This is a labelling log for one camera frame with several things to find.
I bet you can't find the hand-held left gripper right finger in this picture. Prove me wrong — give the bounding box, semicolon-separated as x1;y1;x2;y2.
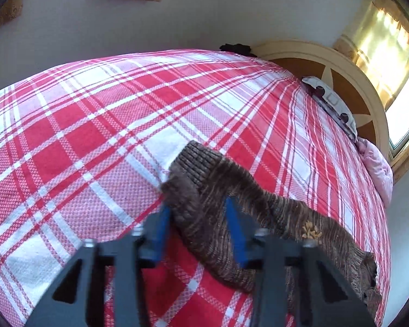
225;197;375;327

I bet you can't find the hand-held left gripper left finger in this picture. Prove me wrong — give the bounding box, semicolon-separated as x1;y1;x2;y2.
25;204;173;327

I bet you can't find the brown knitted sweater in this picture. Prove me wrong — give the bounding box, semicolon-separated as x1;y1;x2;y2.
160;141;382;327

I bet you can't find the red plaid bed blanket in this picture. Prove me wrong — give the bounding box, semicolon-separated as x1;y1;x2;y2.
0;48;392;327

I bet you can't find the pink pillow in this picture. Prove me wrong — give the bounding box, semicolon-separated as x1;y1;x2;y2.
356;136;394;205

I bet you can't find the white printed pillow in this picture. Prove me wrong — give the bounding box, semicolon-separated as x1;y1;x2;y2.
300;76;358;142

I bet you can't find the small black object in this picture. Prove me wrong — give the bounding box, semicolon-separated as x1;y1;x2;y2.
220;43;257;57

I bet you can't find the cream star headboard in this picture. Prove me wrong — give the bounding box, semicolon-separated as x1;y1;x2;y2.
250;40;392;162

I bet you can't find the window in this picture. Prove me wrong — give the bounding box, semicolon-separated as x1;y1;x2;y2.
384;65;409;152

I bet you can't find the sunlit gold curtain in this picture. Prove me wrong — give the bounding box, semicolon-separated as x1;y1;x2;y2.
333;0;409;101

